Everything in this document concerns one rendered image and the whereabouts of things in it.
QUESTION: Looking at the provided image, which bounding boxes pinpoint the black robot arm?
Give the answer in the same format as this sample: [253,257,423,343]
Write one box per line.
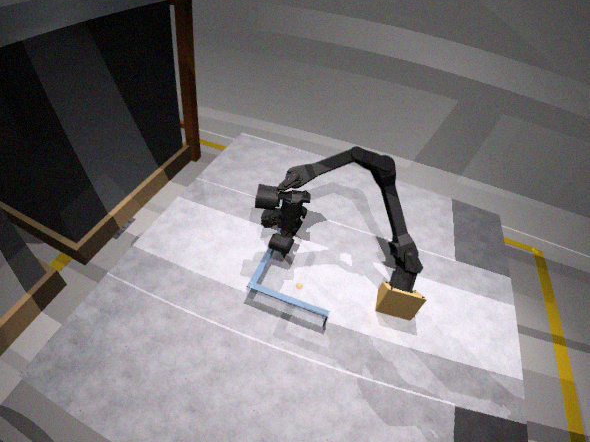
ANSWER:
[255,146,423,293]

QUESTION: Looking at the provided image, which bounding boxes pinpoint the clear low corner walls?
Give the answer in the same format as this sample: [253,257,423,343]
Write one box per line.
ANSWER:
[247,250,326,326]

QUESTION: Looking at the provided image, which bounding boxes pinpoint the clear low wall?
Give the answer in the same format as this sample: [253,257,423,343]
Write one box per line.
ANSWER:
[247,247,330,326]

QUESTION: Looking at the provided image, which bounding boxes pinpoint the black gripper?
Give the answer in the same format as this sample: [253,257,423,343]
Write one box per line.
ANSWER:
[268,206,307,254]

